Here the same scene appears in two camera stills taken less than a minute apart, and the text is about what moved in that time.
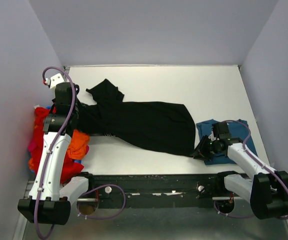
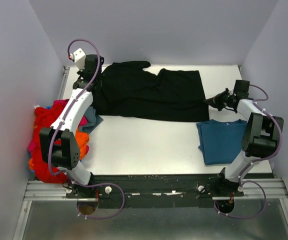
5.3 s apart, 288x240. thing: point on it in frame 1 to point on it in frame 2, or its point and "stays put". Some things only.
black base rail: (153, 190) stays put
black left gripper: (78, 104) to (80, 72)
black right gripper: (202, 154) to (216, 100)
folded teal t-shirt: (237, 129) stays put
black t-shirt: (167, 127) to (128, 90)
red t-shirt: (70, 167) stays put
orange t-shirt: (76, 148) stays put
